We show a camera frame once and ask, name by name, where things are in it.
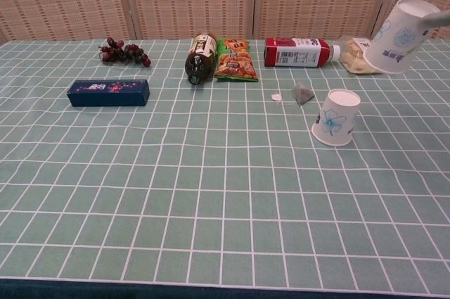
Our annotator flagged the white paper cup blue flower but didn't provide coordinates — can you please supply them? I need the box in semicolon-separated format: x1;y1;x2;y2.
365;0;442;75
311;89;361;148

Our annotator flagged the clear bag of crackers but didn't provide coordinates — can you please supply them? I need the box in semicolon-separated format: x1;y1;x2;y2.
338;36;385;75

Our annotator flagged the red juice bottle white label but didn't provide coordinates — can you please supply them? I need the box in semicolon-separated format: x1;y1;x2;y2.
263;36;342;69

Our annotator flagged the grey pyramid tea bag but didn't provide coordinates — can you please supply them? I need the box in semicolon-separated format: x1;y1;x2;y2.
291;81;316;108

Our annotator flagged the green orange snack bag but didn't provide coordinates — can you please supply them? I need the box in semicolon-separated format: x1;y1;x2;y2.
213;37;261;83

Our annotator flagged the dark tea bottle green label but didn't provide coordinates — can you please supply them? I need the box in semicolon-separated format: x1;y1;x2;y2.
184;33;219;87

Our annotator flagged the dark red grape bunch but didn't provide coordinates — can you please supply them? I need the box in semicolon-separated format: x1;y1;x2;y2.
98;36;153;68

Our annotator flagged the green white grid tablecloth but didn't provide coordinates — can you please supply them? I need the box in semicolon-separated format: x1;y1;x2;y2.
0;38;450;299

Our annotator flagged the dark blue rectangular box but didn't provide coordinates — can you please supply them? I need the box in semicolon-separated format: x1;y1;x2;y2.
66;78;150;108

